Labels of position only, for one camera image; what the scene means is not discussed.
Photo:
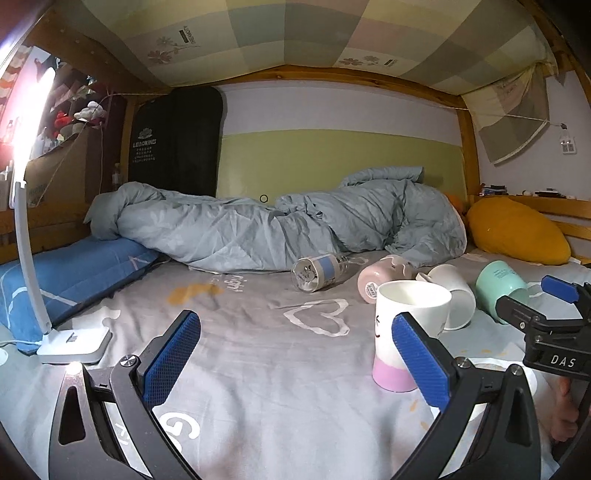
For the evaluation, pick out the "black hanging bag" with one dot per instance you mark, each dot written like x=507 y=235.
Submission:
x=175 y=138

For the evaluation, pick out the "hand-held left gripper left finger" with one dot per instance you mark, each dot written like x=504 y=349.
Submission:
x=171 y=357

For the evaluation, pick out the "white and pink cup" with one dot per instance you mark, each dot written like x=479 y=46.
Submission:
x=392 y=323

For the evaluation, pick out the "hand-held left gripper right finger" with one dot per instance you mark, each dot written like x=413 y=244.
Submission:
x=421 y=362

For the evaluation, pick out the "grey-blue duvet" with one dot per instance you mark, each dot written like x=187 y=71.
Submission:
x=231 y=230

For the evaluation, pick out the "white desk lamp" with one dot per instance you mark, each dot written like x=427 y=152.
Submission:
x=74 y=344

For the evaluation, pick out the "cardboard box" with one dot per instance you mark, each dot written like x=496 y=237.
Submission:
x=55 y=177

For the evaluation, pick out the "plain white cup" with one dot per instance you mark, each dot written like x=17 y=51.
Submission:
x=455 y=286

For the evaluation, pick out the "checkered hanging curtain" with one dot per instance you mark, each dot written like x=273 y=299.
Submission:
x=512 y=120

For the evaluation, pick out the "blue pillow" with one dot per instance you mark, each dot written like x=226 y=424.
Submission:
x=78 y=272

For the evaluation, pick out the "red plush toy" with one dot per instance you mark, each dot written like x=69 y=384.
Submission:
x=63 y=121

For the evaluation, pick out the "white plush toy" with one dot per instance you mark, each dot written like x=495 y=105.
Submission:
x=90 y=110

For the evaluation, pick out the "glass bottle with blue label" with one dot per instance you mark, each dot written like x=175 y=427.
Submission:
x=319 y=272

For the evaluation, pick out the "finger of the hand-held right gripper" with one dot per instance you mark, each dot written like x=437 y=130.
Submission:
x=559 y=289
x=519 y=310

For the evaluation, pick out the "grey printed bedsheet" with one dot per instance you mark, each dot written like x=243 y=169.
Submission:
x=277 y=369

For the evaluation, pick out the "checkered canopy cloth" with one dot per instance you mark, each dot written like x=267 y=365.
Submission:
x=295 y=32

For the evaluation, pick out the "person's right hand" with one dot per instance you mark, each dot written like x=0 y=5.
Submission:
x=564 y=415

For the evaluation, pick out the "wooden bed frame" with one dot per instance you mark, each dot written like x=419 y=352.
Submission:
x=468 y=152

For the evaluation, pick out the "yellow pillow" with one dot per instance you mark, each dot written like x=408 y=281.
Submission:
x=517 y=230

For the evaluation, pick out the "green cup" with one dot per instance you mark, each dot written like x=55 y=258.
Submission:
x=496 y=281

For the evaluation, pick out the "white wall socket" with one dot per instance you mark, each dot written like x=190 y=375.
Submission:
x=568 y=142

